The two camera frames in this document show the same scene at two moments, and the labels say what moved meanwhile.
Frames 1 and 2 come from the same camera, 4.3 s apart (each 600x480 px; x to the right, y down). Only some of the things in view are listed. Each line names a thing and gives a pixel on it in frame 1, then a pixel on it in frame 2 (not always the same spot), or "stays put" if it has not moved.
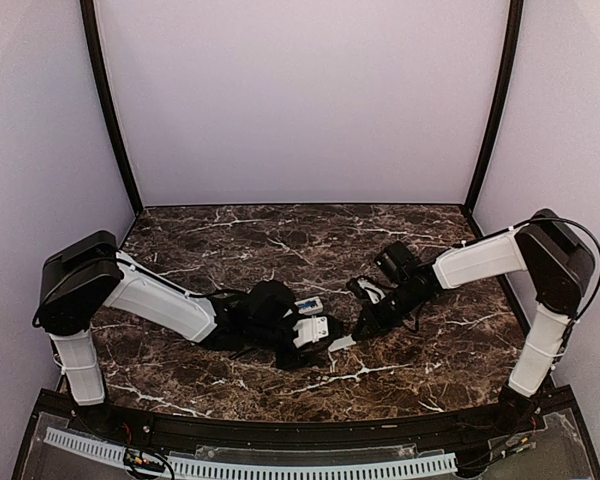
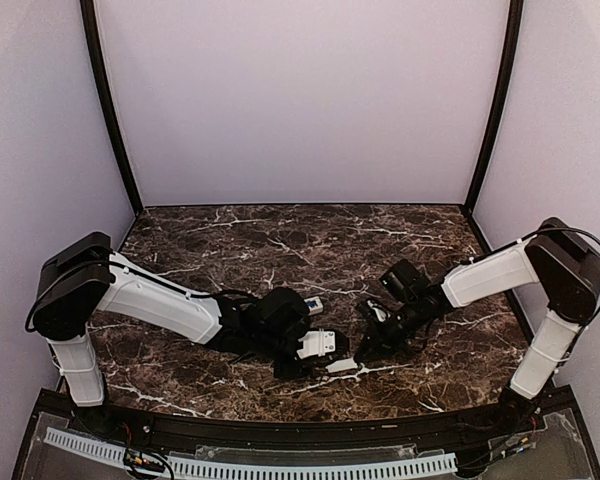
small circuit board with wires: [146, 461] stays put
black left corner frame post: [91, 36] stays put
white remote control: [310, 305] stays put
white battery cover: [341, 343] -> [345, 364]
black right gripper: [375, 321] -> [376, 338]
